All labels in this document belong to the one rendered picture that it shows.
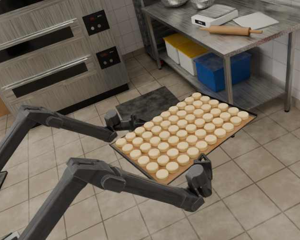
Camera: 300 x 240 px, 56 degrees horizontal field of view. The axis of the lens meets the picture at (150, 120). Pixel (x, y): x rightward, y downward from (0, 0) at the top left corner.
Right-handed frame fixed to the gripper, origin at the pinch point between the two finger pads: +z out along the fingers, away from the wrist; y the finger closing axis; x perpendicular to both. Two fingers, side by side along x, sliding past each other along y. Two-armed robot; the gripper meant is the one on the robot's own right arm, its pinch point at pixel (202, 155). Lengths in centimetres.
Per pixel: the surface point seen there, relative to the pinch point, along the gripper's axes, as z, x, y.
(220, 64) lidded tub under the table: 174, -18, -45
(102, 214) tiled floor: 43, 90, -100
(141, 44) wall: 348, 97, -76
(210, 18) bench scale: 176, -12, 1
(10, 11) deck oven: 184, 182, 39
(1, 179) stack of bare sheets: 87, 213, -100
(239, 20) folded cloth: 174, -37, -4
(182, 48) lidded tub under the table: 227, 22, -45
